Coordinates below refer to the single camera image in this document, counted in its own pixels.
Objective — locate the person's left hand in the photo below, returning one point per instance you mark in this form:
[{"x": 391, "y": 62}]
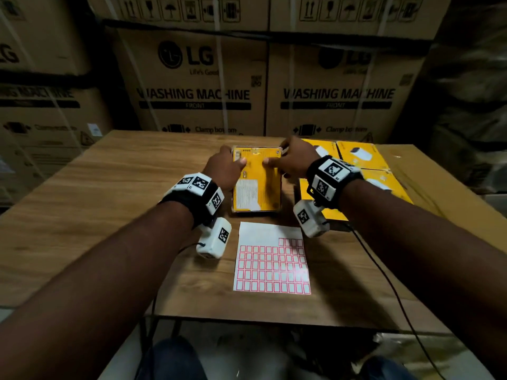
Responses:
[{"x": 222, "y": 170}]

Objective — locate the black wristband with marker tags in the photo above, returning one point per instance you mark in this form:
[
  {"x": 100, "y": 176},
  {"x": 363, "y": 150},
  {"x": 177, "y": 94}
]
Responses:
[
  {"x": 186, "y": 205},
  {"x": 332, "y": 193}
]

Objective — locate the sheet of red-bordered labels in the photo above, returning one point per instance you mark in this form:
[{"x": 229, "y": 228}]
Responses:
[{"x": 269, "y": 269}]

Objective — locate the flat brown cardboard sheet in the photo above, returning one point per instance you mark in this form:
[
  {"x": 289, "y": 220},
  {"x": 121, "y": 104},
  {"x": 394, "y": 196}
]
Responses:
[{"x": 443, "y": 185}]

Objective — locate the person's right leg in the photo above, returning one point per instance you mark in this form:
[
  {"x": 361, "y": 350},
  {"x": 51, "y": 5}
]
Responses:
[{"x": 386, "y": 370}]

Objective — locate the person's right hand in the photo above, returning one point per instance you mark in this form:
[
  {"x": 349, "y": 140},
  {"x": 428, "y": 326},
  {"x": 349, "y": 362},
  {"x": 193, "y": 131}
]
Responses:
[{"x": 297, "y": 158}]

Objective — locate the person's right forearm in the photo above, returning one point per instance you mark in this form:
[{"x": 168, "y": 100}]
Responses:
[{"x": 427, "y": 253}]

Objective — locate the plastic wrapped flat carton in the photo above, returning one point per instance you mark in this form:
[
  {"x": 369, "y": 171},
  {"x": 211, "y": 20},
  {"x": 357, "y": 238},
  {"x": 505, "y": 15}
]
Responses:
[{"x": 420, "y": 348}]

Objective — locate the stack of large printed cartons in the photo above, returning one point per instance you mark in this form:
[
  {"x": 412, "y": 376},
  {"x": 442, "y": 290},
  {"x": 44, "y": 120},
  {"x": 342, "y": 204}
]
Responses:
[{"x": 190, "y": 114}]

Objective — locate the person's left forearm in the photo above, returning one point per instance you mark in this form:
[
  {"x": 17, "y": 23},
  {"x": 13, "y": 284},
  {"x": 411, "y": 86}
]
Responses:
[{"x": 87, "y": 300}]

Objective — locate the black metal table frame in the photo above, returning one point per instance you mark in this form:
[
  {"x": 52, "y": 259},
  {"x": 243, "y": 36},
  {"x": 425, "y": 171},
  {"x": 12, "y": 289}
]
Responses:
[{"x": 176, "y": 326}]

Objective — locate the black stretch wrap band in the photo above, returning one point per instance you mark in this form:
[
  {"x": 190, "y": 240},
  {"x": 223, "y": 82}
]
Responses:
[
  {"x": 39, "y": 79},
  {"x": 317, "y": 39}
]

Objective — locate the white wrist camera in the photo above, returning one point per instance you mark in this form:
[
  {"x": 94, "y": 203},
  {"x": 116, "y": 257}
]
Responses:
[
  {"x": 311, "y": 221},
  {"x": 212, "y": 241}
]

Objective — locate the person's leg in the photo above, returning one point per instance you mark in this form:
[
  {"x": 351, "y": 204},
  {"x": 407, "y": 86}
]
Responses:
[
  {"x": 386, "y": 370},
  {"x": 172, "y": 362}
]

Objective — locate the plastic wrapped cardboard stack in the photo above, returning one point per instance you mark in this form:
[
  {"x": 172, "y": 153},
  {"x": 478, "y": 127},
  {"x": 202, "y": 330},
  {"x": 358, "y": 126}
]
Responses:
[{"x": 467, "y": 94}]

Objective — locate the person's left leg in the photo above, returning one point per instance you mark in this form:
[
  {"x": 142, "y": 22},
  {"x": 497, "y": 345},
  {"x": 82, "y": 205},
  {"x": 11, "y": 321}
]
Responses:
[{"x": 172, "y": 362}]

